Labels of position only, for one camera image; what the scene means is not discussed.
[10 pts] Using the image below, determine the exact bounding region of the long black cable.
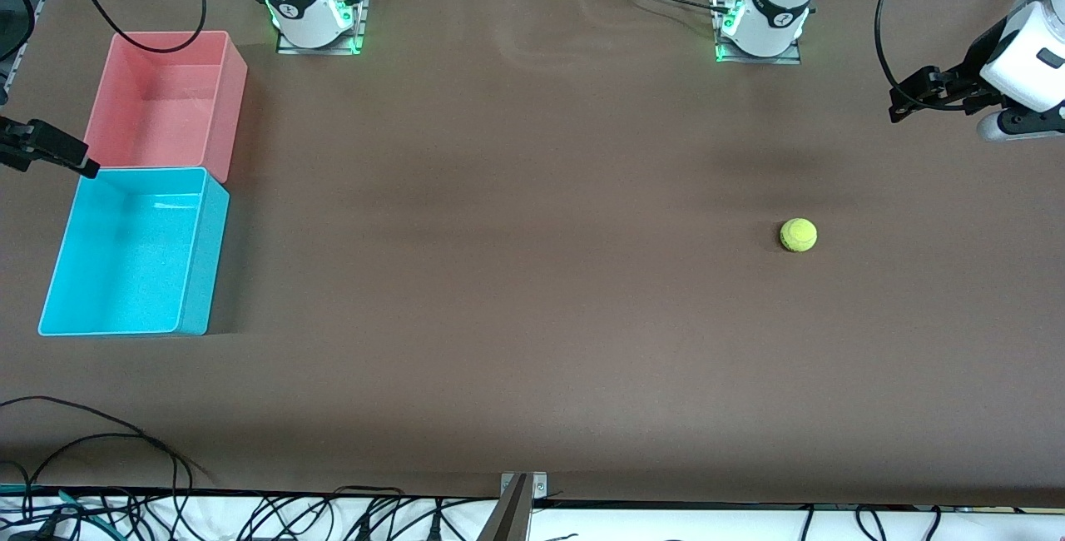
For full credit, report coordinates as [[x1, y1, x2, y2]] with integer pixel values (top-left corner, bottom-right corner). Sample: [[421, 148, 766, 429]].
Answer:
[[21, 433, 213, 492], [0, 395, 184, 494]]

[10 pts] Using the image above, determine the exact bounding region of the grey metal post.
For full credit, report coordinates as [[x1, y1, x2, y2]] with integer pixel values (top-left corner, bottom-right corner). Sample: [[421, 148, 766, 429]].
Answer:
[[474, 474, 533, 541]]

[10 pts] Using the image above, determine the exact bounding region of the pink plastic bin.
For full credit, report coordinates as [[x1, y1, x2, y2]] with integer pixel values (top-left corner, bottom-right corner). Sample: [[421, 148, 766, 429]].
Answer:
[[83, 30, 249, 185]]

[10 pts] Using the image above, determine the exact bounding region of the teal cable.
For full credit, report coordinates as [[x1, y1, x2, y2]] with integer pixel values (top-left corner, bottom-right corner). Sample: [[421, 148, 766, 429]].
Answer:
[[0, 484, 113, 538]]

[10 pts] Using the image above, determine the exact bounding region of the brown table cover sheet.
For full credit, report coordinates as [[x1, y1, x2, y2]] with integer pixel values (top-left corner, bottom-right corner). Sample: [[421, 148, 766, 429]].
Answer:
[[0, 0, 1065, 509]]

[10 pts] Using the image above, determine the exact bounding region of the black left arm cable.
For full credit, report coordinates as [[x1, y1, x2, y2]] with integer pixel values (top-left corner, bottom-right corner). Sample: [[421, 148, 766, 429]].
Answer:
[[874, 0, 991, 112]]

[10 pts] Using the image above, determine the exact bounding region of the blue plastic bin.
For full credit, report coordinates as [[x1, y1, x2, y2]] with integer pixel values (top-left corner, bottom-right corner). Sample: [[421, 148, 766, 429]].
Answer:
[[37, 166, 231, 337]]

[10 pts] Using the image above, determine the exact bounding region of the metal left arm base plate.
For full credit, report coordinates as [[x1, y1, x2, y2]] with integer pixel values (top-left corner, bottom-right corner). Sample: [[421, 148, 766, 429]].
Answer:
[[711, 0, 805, 66]]

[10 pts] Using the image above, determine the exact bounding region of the yellow-green tennis ball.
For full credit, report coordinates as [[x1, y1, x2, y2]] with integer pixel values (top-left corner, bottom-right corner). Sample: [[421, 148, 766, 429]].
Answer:
[[780, 217, 818, 254]]

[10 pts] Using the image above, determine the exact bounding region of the metal bracket plate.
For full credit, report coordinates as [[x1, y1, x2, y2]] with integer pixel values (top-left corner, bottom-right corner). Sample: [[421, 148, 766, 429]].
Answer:
[[499, 472, 548, 500]]

